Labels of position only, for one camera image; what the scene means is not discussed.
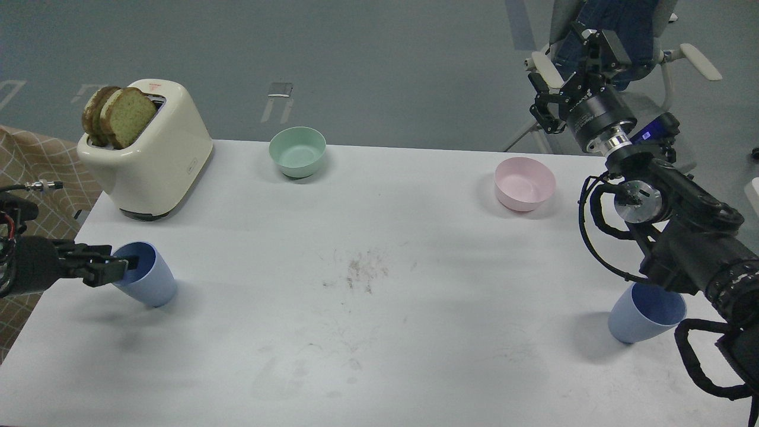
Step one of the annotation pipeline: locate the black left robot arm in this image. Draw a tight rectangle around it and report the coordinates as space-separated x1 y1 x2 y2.
1 180 140 298

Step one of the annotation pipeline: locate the beige checkered cloth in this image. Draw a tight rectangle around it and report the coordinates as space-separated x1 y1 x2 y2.
0 125 104 362

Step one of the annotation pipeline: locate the pink bowl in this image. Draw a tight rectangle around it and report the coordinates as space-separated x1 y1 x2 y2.
494 157 557 212

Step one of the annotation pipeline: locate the front toast slice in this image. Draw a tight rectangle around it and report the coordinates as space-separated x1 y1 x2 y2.
98 87 158 149

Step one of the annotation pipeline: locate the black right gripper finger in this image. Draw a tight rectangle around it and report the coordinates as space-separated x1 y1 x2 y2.
571 22 632 90
529 71 572 133

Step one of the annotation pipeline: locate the white grey office chair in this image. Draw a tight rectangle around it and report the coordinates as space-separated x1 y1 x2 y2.
501 0 723 176

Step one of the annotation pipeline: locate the rear toast slice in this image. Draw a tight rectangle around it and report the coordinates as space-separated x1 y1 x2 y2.
81 86 121 148

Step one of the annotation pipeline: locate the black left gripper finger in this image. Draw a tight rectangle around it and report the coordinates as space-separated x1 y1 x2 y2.
59 240 113 265
78 255 140 288

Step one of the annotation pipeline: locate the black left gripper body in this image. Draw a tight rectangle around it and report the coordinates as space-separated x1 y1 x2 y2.
12 236 68 294

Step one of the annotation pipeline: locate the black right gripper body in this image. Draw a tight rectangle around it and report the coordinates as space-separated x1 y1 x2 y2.
560 81 637 155

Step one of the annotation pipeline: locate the cream white toaster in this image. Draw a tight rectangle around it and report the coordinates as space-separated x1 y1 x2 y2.
76 79 212 221

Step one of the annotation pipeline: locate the toast slice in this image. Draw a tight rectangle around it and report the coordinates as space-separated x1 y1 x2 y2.
81 86 121 148
98 87 158 149

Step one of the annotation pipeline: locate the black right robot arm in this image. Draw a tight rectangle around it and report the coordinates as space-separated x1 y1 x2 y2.
529 21 758 426

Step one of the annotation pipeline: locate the green bowl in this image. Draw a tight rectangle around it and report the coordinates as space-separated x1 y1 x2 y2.
269 126 326 179

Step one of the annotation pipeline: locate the white object right edge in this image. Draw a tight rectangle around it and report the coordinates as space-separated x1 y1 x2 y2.
744 177 759 216

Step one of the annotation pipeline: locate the blue cup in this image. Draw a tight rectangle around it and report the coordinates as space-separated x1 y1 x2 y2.
607 283 687 344
114 241 178 307

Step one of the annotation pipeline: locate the blue denim jacket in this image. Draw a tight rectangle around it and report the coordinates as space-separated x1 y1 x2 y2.
548 1 658 91

